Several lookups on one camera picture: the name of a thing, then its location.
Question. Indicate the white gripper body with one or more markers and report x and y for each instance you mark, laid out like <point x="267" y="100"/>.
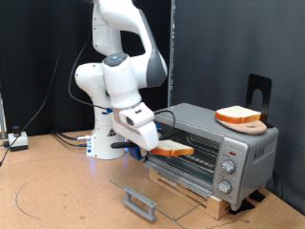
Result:
<point x="139" y="136"/>

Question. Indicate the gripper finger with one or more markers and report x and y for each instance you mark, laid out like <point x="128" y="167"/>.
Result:
<point x="145" y="152"/>

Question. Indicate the spatula with blue grip block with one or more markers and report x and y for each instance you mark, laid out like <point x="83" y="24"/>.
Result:
<point x="136" y="154"/>

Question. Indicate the white bread slice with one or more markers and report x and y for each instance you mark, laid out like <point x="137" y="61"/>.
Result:
<point x="171" y="147"/>
<point x="236" y="114"/>

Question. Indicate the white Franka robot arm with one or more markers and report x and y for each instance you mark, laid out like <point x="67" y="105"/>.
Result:
<point x="101" y="140"/>

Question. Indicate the silver oven knob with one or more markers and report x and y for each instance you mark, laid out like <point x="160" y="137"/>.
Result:
<point x="228" y="166"/>
<point x="224" y="186"/>

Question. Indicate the silver toaster oven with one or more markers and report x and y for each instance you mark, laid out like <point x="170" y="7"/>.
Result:
<point x="260" y="152"/>

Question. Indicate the wooden slatted crate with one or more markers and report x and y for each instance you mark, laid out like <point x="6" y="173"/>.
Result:
<point x="219" y="206"/>

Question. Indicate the round wooden board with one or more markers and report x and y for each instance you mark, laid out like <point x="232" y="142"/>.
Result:
<point x="251" y="128"/>

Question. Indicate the white box with black button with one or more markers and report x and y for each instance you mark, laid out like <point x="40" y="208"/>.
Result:
<point x="18" y="140"/>

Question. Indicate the black metal bookend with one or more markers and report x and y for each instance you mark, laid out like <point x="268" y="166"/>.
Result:
<point x="254" y="82"/>

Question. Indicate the black curtain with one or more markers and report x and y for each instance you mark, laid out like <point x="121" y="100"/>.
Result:
<point x="25" y="63"/>

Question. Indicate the short metal pole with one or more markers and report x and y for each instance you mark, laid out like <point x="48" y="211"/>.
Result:
<point x="2" y="117"/>

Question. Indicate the grey curtain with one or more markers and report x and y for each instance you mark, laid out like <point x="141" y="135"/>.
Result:
<point x="238" y="38"/>

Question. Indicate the tall metal frame pole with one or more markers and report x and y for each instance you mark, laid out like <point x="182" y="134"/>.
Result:
<point x="172" y="47"/>

